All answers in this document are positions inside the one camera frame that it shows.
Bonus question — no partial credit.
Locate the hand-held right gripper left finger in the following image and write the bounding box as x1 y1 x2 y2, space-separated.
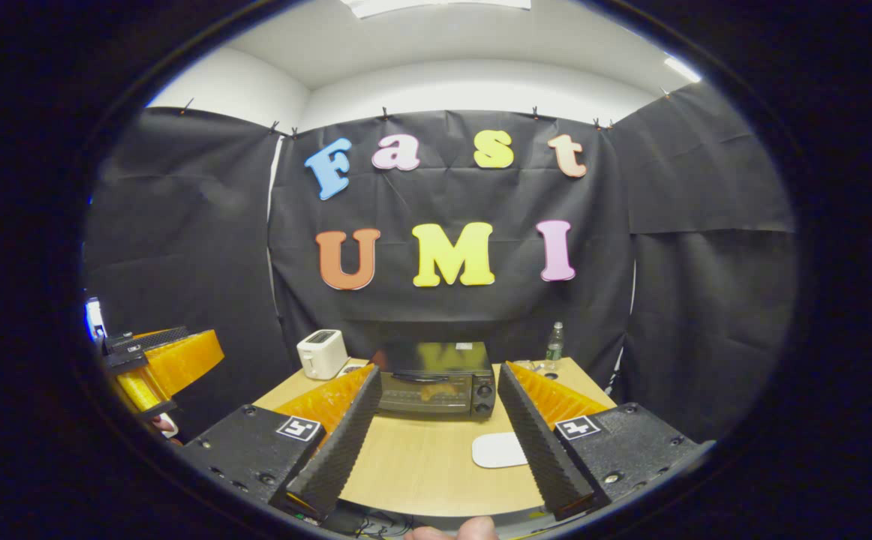
181 363 383 523

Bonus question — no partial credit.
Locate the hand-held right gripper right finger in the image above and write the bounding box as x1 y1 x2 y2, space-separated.
497 361 708 521

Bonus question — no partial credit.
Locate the black electric oven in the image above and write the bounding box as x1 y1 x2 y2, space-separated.
371 340 498 422

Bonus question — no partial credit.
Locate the white plate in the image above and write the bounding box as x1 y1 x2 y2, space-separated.
471 431 531 470

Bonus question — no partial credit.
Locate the white toaster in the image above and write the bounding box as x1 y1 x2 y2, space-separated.
296 328 350 381

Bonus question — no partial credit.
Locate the clear plastic water bottle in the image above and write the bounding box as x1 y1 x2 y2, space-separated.
544 321 565 373

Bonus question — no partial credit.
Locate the black backdrop cloth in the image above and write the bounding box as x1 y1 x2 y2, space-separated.
80 81 798 445

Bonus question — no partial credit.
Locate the ceiling light panel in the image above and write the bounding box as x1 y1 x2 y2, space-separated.
663 55 704 84
341 0 534 19

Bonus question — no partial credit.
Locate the black cable bundle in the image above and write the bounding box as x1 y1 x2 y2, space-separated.
344 509 408 538

